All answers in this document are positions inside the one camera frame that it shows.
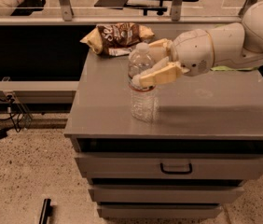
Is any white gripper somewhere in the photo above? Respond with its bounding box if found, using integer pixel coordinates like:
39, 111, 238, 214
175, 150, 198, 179
131, 29, 215, 88

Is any clear plastic water bottle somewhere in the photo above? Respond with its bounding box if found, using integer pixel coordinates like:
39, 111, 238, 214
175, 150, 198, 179
128, 43, 156, 123

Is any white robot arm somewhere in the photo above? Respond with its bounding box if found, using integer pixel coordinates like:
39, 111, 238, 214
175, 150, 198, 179
131, 1, 263, 89

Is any brown yellow chip bag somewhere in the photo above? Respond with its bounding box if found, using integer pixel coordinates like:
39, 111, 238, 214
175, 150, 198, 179
80, 22, 155, 56

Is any green snack bag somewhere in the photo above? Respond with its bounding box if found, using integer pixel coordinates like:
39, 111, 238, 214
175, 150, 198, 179
211, 66, 258, 72

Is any grey drawer cabinet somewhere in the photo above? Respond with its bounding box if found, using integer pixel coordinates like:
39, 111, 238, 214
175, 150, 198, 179
65, 54, 263, 207

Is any top grey drawer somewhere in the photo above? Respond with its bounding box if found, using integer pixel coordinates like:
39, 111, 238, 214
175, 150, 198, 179
76, 152, 263, 180

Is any grey drawer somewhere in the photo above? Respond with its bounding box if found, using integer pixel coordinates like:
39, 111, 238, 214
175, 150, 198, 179
97, 204, 222, 218
89, 185, 244, 203
76, 152, 263, 180

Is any middle grey drawer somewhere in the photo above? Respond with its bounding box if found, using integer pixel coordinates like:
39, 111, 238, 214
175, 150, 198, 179
89, 185, 244, 203

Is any bottom grey drawer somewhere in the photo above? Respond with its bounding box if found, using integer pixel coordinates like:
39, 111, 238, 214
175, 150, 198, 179
97, 204, 222, 218

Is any black drawer handle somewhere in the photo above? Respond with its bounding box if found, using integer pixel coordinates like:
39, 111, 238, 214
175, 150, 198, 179
159, 163, 193, 175

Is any metal railing frame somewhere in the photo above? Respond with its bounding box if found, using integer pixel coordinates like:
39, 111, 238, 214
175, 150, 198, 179
0, 0, 263, 23

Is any black floor bracket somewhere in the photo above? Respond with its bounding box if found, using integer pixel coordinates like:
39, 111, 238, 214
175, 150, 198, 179
38, 199, 51, 224

